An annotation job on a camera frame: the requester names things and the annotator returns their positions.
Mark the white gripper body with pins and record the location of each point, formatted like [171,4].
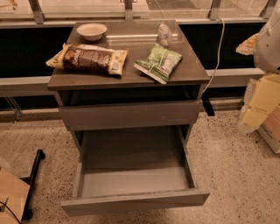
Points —
[269,49]

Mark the brown chip bag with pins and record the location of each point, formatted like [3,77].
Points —
[89,58]

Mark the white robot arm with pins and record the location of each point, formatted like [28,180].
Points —
[265,45]

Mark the closed grey top drawer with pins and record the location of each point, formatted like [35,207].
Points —
[130,115]

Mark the green chip bag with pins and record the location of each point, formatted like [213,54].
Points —
[159,64]

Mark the grey drawer cabinet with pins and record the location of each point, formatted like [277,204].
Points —
[79,88]

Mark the open grey middle drawer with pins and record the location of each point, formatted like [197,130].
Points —
[123,170]

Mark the cardboard box right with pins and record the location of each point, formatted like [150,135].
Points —
[270,130]

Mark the clear plastic bottle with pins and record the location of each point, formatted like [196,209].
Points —
[164,34]

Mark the white paper bowl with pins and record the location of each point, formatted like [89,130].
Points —
[92,32]

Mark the metal window railing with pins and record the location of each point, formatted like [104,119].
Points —
[26,13]

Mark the black stand leg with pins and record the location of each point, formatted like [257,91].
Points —
[30,181]

